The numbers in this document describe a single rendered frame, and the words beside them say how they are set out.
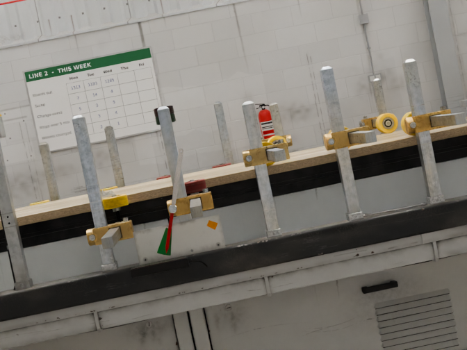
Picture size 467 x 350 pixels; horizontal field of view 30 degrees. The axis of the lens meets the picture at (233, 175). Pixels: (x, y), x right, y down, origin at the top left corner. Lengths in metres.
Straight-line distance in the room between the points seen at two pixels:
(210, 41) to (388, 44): 1.99
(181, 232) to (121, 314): 0.31
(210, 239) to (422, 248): 0.64
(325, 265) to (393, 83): 7.43
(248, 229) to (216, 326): 0.34
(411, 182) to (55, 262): 1.17
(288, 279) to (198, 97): 7.19
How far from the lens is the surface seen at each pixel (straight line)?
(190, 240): 2.59
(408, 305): 2.97
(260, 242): 2.59
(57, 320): 2.70
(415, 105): 2.67
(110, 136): 3.69
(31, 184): 9.92
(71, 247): 2.85
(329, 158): 2.82
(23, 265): 2.66
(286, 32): 9.86
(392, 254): 2.70
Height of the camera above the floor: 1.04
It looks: 3 degrees down
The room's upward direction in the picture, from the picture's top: 11 degrees counter-clockwise
